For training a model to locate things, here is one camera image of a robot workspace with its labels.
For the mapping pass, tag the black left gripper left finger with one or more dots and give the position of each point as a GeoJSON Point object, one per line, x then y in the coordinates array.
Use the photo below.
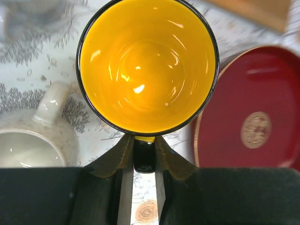
{"type": "Point", "coordinates": [97, 194]}

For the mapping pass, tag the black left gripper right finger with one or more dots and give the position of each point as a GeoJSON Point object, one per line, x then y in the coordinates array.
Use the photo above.
{"type": "Point", "coordinates": [189, 195]}

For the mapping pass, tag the white speckled mug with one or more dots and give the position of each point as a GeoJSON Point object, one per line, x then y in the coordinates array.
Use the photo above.
{"type": "Point", "coordinates": [39, 137]}

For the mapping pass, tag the yellow mug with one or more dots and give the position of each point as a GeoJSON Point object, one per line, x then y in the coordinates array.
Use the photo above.
{"type": "Point", "coordinates": [147, 68]}

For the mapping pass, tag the white ribbed mug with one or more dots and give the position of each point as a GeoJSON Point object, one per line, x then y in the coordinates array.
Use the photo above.
{"type": "Point", "coordinates": [16, 14]}

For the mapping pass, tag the red round tray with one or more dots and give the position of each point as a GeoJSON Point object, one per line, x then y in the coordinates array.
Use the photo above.
{"type": "Point", "coordinates": [253, 117]}

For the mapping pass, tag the white wire wooden shelf rack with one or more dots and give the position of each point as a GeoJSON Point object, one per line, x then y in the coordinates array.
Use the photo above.
{"type": "Point", "coordinates": [281, 16]}

